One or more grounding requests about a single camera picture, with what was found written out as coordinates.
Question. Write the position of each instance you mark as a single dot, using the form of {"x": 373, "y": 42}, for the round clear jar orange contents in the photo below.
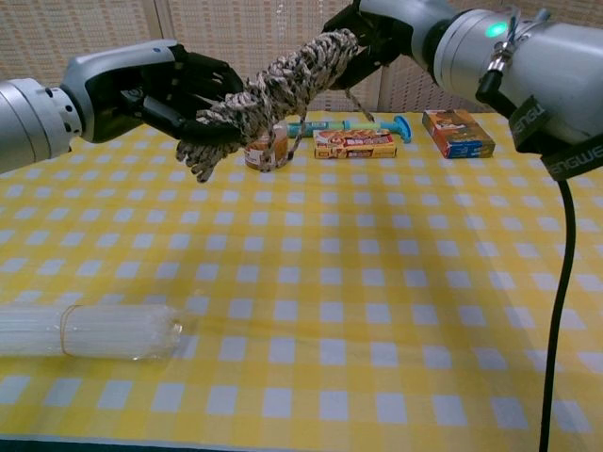
{"x": 280, "y": 148}

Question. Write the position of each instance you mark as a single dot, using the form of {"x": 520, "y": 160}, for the long yellow red box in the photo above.
{"x": 353, "y": 146}

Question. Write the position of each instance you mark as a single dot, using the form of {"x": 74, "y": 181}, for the blue green toy water pump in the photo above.
{"x": 330, "y": 126}

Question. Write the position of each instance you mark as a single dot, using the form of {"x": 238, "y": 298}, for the thin yellow rubber band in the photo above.
{"x": 64, "y": 329}

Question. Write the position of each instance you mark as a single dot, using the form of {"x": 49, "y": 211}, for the clear straw bundle in bag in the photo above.
{"x": 113, "y": 332}

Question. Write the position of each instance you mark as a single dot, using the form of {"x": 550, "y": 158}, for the orange blue cardboard box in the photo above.
{"x": 459, "y": 134}

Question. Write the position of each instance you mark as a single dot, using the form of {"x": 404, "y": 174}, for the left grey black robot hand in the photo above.
{"x": 118, "y": 80}

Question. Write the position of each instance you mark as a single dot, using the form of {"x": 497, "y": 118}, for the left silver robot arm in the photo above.
{"x": 33, "y": 122}

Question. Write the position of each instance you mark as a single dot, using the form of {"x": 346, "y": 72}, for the yellow white checkered tablecloth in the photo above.
{"x": 330, "y": 292}

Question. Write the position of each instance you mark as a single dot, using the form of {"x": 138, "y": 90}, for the beige woven folding screen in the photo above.
{"x": 118, "y": 28}

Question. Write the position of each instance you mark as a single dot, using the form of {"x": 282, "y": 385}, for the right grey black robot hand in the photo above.
{"x": 400, "y": 28}

